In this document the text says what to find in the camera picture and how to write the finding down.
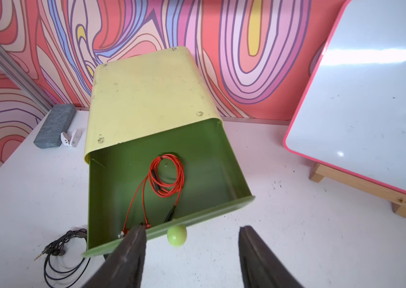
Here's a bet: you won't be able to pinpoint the grey whiteboard eraser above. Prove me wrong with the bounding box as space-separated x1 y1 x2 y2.
34 104 76 149

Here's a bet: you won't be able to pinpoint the pink framed whiteboard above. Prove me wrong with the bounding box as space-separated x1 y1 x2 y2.
284 1 406 194

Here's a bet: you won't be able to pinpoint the green yellow drawer cabinet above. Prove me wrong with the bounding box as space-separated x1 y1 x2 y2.
84 46 254 258

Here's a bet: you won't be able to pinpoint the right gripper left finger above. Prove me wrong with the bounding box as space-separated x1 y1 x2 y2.
84 226 146 288

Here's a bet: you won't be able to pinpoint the small white clip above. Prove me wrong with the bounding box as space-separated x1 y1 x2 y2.
60 129 82 148

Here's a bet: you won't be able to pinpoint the wooden whiteboard easel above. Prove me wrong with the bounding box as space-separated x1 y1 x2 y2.
309 163 406 218

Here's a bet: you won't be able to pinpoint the black earphones with silver buds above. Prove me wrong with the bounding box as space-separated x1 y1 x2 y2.
34 227 91 288

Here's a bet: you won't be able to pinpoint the red earphones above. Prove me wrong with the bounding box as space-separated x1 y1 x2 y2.
118 154 186 238

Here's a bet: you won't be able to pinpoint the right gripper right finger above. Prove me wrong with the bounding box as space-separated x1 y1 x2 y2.
238 226 302 288

